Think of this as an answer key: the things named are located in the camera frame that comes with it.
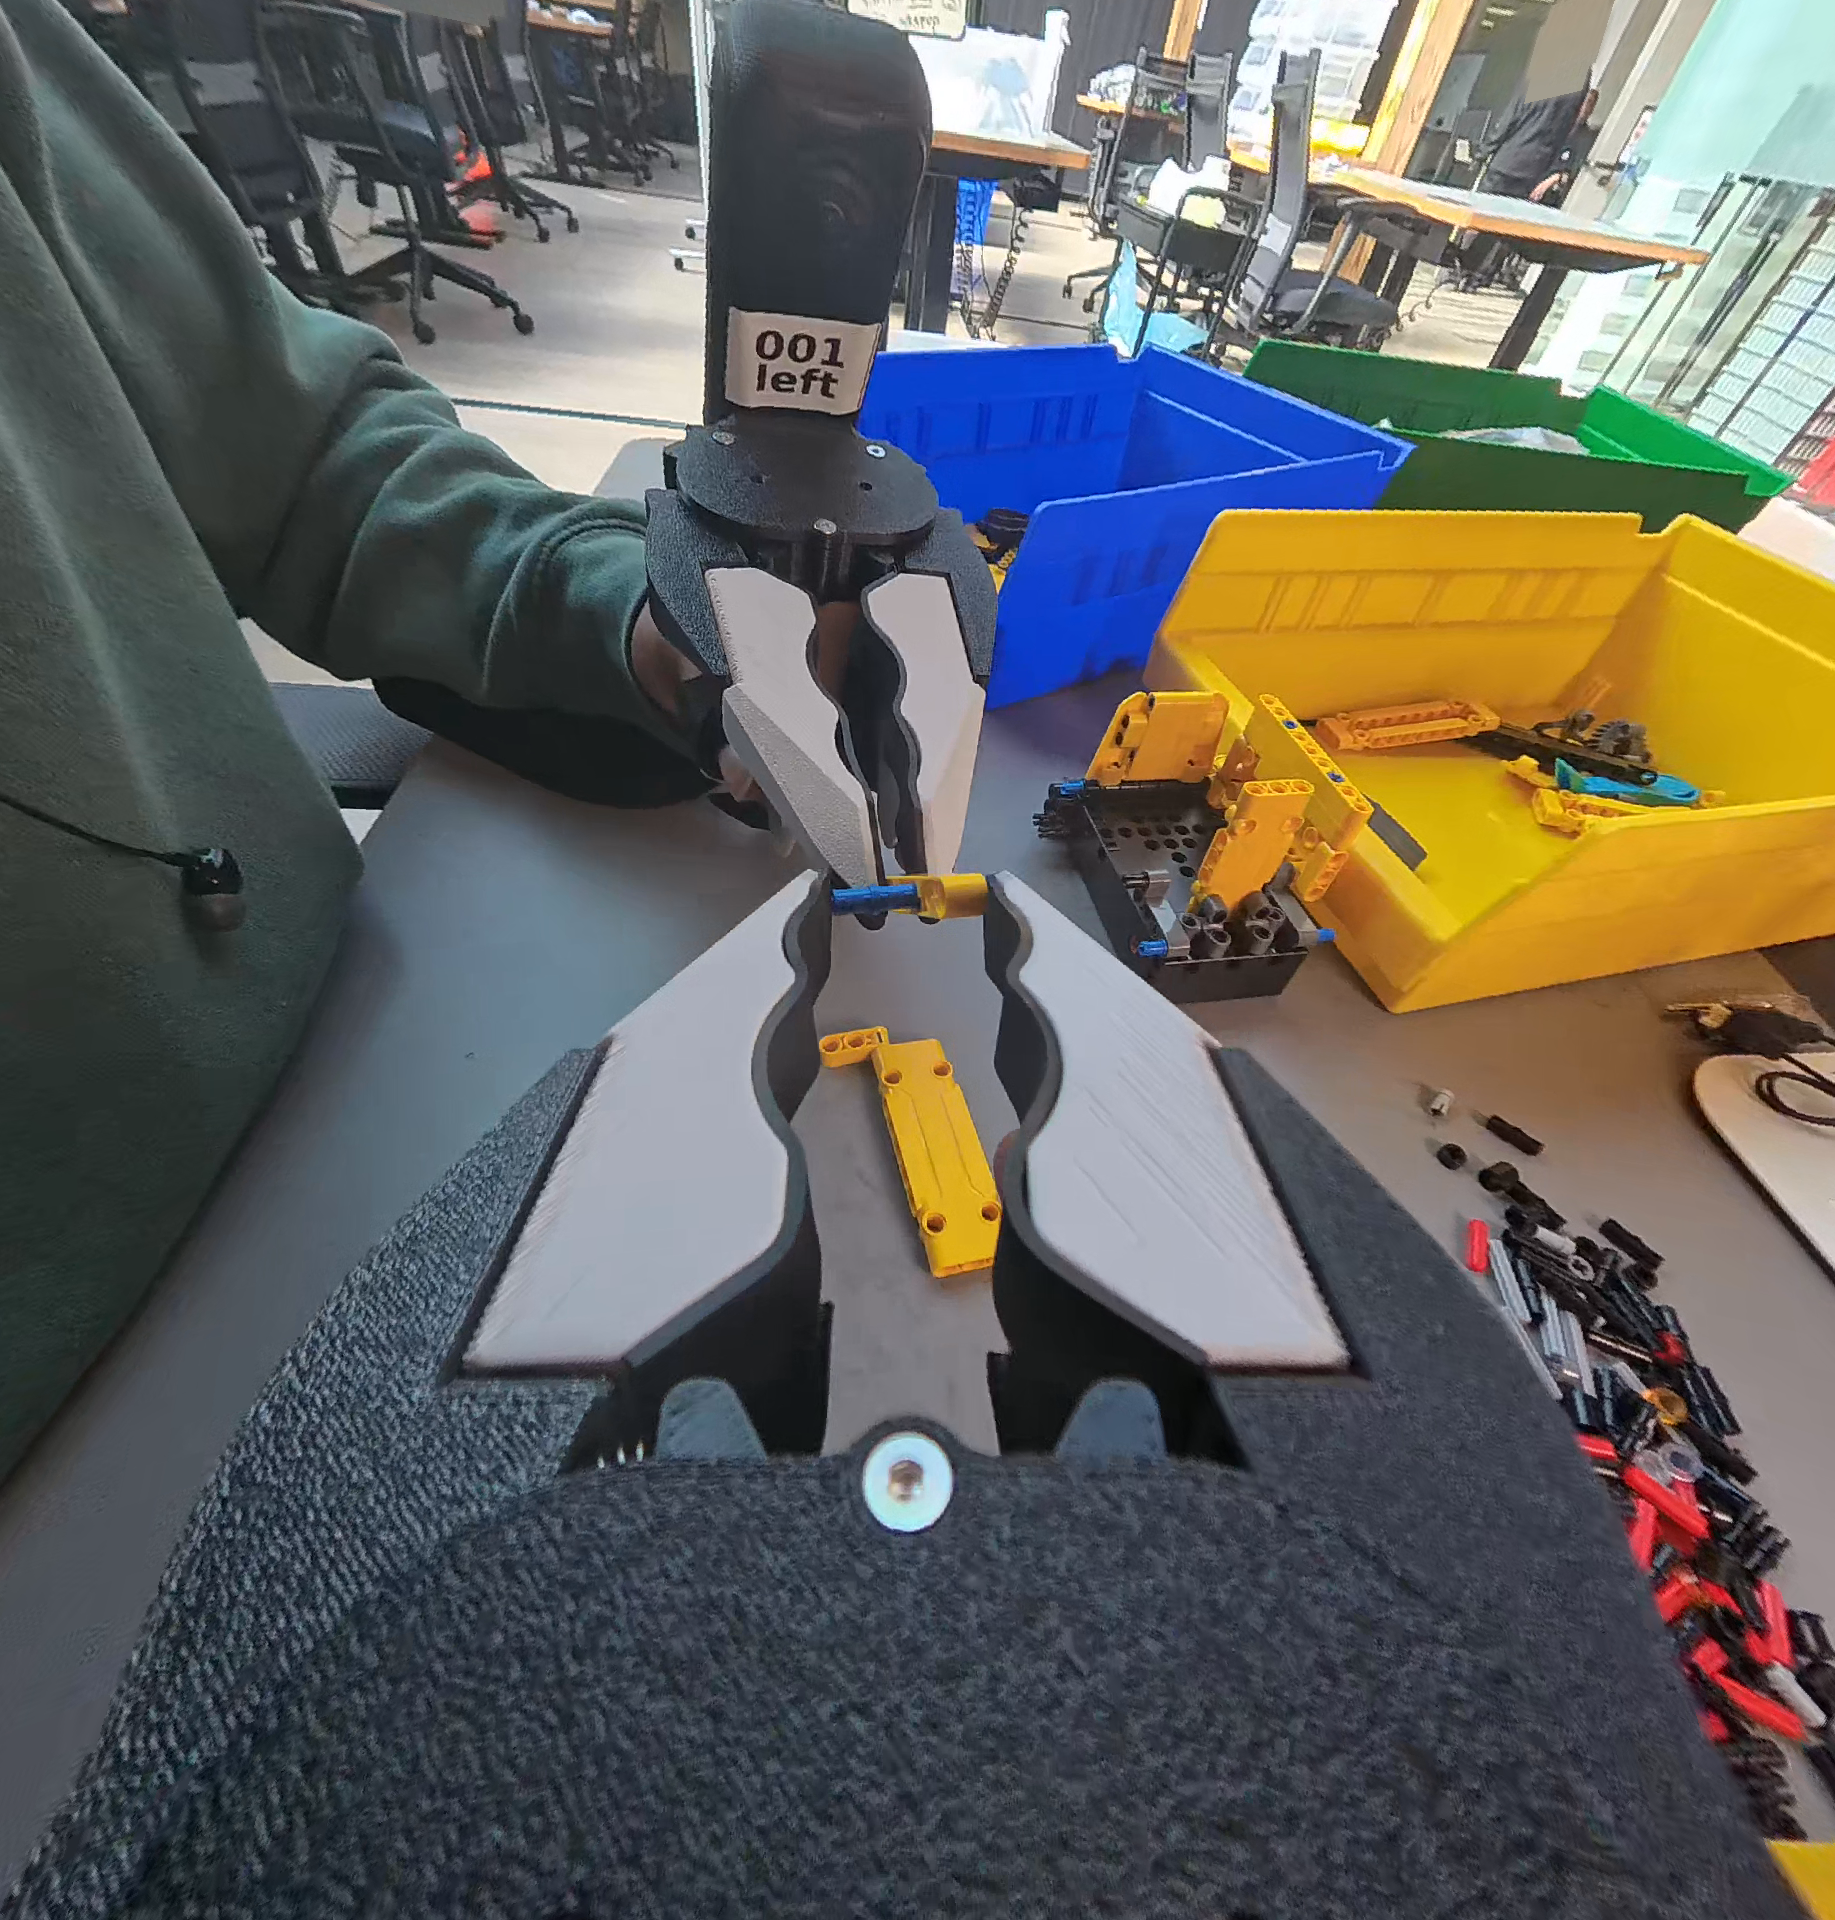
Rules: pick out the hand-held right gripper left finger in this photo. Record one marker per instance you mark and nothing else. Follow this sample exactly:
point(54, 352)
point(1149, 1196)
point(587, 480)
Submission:
point(643, 1199)

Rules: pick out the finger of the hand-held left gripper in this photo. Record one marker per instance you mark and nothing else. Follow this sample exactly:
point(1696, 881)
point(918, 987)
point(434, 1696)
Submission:
point(778, 692)
point(937, 708)

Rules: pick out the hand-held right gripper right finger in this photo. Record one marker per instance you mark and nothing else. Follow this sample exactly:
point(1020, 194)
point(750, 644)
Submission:
point(1177, 1199)

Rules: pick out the blue lego pin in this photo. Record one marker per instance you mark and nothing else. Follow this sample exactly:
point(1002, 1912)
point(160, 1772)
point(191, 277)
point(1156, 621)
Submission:
point(871, 899)

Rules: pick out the yellow lego panel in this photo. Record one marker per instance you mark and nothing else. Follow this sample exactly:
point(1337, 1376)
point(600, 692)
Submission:
point(937, 1152)

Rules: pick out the small yellow lego beam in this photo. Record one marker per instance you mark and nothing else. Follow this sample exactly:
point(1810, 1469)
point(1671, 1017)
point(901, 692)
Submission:
point(848, 1044)

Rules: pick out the blue plastic bin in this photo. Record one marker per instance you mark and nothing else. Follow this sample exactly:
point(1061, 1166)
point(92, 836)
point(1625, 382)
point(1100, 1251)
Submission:
point(1199, 453)

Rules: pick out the black lego link assembly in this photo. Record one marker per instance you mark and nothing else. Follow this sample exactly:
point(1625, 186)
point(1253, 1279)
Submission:
point(1561, 741)

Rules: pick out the black and yellow lego model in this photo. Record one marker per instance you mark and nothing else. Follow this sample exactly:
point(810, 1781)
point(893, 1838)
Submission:
point(1234, 868)

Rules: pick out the dark grey flat lego panel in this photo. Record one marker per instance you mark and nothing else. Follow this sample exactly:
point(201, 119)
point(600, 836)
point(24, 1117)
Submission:
point(1397, 836)

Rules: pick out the pile of small lego pins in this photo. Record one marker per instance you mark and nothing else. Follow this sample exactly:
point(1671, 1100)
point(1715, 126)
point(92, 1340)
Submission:
point(1688, 1440)

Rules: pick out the teal lego piece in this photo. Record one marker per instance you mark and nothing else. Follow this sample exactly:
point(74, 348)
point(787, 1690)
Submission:
point(1606, 777)

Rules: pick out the person's left hand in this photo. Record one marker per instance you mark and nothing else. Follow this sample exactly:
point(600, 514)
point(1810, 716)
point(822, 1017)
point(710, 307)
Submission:
point(659, 659)

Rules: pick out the wooden top desk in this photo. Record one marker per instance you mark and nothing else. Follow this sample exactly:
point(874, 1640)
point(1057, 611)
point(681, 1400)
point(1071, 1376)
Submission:
point(1008, 152)
point(1518, 231)

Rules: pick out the black office chair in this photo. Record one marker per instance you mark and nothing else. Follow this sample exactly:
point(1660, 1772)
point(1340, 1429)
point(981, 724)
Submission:
point(393, 152)
point(1310, 287)
point(503, 104)

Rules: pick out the black mesh chair seat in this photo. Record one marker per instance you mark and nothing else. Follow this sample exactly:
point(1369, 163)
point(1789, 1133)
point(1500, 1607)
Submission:
point(345, 746)

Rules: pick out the white rounded board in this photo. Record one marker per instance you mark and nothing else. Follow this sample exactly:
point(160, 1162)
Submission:
point(1777, 1189)

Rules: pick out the green plastic bin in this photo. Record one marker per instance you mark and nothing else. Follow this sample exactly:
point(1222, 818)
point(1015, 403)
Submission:
point(1546, 453)

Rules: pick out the yellow plastic bin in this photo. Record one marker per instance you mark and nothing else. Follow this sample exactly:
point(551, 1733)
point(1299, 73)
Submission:
point(1606, 644)
point(1829, 1884)

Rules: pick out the person in green sweatshirt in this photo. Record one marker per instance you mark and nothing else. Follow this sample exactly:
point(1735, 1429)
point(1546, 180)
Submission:
point(89, 751)

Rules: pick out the yellow lego ladder frame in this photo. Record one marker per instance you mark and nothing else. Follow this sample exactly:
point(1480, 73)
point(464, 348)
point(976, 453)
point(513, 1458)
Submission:
point(1393, 724)
point(1572, 812)

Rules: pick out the wall of clear parts drawers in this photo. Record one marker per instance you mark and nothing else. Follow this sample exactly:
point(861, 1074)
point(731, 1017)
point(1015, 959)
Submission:
point(1786, 327)

